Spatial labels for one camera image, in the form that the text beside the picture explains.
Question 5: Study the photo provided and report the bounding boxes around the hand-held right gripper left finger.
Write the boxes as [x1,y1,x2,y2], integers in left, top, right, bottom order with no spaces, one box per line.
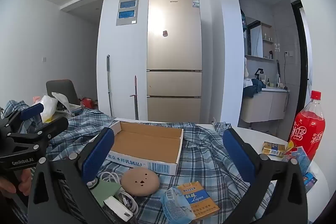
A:
[28,127,116,224]

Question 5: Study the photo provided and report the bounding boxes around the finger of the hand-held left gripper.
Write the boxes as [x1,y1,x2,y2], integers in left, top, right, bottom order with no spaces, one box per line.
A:
[8,116,69,153]
[0,103,45,135]

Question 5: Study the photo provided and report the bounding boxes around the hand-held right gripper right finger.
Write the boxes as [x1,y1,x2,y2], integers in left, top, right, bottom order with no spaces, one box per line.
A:
[223,128,308,224]

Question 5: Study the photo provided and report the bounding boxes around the green pouch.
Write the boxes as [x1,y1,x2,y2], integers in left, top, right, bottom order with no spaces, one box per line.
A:
[91,179,122,207]

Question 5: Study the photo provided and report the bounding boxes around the round beige disc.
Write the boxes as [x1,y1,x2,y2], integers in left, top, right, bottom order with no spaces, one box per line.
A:
[121,168,160,197]

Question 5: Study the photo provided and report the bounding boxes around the cardboard box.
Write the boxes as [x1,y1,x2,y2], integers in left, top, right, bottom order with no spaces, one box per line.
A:
[91,120,184,176]

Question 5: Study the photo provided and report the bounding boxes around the blue plastic wrapper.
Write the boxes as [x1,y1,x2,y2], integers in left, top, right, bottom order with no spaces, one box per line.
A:
[160,186,196,224]

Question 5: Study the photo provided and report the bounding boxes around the person's left hand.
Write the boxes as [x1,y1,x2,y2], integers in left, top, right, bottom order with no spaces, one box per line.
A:
[0,168,32,196]

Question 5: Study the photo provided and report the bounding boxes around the white yellow plastic bag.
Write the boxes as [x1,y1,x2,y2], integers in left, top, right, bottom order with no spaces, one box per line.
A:
[33,95,58,122]

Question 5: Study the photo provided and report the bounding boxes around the crumpled white bag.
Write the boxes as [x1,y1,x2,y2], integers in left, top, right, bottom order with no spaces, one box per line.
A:
[52,92,75,117]

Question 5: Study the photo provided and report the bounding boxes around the gold cigarette pack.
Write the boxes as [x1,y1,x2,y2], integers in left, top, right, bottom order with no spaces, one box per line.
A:
[262,141,285,157]

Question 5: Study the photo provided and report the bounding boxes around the grey brown chair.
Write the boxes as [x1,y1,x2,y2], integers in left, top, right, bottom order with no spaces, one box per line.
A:
[46,80,80,106]

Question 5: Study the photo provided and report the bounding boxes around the blue plaid shirt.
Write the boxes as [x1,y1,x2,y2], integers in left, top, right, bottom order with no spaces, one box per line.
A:
[0,99,275,224]

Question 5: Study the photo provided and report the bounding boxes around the red item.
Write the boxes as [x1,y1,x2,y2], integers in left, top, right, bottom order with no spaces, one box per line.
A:
[80,98,96,109]

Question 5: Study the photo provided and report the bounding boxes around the orange cigarette pack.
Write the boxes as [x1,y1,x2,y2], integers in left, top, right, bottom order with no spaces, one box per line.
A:
[176,181,220,219]

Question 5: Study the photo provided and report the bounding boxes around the bathroom vanity cabinet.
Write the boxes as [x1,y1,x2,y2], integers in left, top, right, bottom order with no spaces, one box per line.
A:
[240,89,290,123]

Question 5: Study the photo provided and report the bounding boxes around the blue snack packet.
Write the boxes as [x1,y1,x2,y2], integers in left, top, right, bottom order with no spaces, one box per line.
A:
[282,147,311,180]

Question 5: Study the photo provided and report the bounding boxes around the blue clothes on sink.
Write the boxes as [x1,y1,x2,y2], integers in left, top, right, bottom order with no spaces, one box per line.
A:
[243,78,267,98]

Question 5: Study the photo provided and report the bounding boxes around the small blue packet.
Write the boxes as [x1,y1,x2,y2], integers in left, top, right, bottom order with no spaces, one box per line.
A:
[302,172,318,191]

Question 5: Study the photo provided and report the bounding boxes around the gold refrigerator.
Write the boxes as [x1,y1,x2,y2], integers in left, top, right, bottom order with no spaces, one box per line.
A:
[146,0,203,122]

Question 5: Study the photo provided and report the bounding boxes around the bathroom mirror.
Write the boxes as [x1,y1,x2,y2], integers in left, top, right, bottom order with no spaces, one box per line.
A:
[247,17,261,58]

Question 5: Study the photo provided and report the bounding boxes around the white charger with cable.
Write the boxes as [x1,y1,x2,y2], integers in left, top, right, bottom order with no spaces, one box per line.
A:
[88,171,138,212]

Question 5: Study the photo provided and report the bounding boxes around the grey handled mop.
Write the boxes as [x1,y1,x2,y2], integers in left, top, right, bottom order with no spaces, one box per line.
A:
[106,55,113,117]

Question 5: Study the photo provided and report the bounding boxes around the dark door frame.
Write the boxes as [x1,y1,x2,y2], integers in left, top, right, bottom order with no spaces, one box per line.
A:
[291,0,309,140]

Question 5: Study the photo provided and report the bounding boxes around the bathroom wall shelf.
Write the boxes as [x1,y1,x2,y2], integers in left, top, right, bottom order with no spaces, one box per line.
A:
[261,22,275,59]

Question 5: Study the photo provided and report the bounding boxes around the grey wall panel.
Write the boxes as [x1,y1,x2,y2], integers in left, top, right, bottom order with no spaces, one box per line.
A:
[116,0,139,26]

